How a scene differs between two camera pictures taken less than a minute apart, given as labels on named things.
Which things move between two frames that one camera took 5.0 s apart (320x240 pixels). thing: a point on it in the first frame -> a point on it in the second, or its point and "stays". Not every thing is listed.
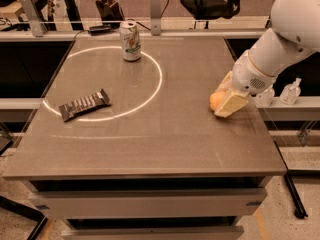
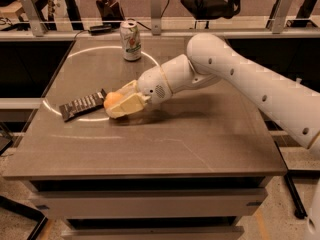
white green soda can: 130,40 stays
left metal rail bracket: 38,26 stays
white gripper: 249,75 -> 153,84
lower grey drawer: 152,233 stays
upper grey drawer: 149,203 stays
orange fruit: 216,99 -> 111,98
